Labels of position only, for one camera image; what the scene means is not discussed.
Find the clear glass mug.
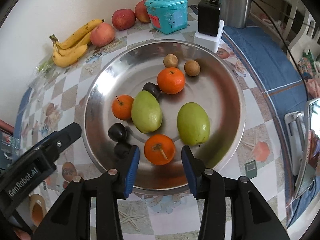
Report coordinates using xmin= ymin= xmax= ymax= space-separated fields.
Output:
xmin=0 ymin=131 xmax=20 ymax=169

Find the red apple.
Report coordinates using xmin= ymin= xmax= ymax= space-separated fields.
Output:
xmin=135 ymin=0 xmax=151 ymax=23
xmin=112 ymin=9 xmax=136 ymax=30

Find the green guava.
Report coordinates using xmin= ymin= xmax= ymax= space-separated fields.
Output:
xmin=177 ymin=102 xmax=210 ymax=146
xmin=131 ymin=90 xmax=163 ymax=133

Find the dark plum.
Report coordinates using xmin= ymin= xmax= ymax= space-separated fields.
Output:
xmin=107 ymin=123 xmax=127 ymax=142
xmin=142 ymin=82 xmax=161 ymax=99
xmin=114 ymin=142 xmax=132 ymax=159

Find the brown longan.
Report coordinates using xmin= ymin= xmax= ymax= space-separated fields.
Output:
xmin=163 ymin=54 xmax=178 ymax=68
xmin=184 ymin=60 xmax=201 ymax=77

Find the front pink apple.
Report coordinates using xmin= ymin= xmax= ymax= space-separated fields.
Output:
xmin=90 ymin=22 xmax=116 ymax=47

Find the yellow banana bunch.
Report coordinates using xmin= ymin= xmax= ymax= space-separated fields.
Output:
xmin=49 ymin=19 xmax=104 ymax=68

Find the middle red apple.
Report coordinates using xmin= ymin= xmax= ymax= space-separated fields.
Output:
xmin=112 ymin=9 xmax=136 ymax=30

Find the steel thermos kettle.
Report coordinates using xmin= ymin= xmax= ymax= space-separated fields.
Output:
xmin=219 ymin=0 xmax=251 ymax=28

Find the clear bag green fruit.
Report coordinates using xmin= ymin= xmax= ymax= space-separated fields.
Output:
xmin=36 ymin=57 xmax=54 ymax=74

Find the black power adapter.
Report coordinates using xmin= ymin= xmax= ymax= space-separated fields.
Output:
xmin=198 ymin=0 xmax=221 ymax=36

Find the right red apple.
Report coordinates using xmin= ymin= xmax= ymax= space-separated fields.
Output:
xmin=135 ymin=0 xmax=151 ymax=23

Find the person left hand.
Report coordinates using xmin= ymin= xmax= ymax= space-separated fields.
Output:
xmin=14 ymin=229 xmax=31 ymax=240

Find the large steel plate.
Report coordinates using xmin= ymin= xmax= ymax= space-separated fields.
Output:
xmin=82 ymin=39 xmax=246 ymax=196

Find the orange tangerine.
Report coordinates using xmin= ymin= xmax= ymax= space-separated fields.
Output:
xmin=144 ymin=134 xmax=176 ymax=166
xmin=111 ymin=94 xmax=134 ymax=121
xmin=157 ymin=67 xmax=185 ymax=95

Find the white plastic chair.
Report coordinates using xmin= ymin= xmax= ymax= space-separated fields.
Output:
xmin=250 ymin=0 xmax=319 ymax=62

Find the teal toy box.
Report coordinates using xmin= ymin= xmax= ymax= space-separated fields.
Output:
xmin=144 ymin=0 xmax=188 ymax=34

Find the black cable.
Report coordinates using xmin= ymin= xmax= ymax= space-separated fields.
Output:
xmin=211 ymin=0 xmax=308 ymax=100

